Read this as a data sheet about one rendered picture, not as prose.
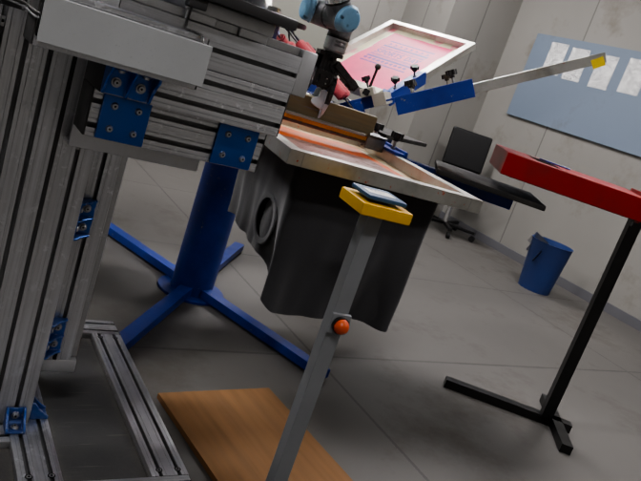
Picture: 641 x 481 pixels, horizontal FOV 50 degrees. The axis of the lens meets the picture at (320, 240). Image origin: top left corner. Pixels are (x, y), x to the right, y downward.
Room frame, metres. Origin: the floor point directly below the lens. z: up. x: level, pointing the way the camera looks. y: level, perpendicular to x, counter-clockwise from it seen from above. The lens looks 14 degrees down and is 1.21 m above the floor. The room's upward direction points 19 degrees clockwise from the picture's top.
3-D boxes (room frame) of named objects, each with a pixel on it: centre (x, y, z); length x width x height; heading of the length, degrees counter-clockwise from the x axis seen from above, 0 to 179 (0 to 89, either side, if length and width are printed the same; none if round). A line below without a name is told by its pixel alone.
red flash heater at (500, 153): (2.94, -0.91, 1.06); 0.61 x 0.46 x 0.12; 86
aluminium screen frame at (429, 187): (2.09, 0.05, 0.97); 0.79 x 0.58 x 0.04; 26
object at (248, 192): (1.96, 0.19, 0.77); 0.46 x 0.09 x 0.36; 26
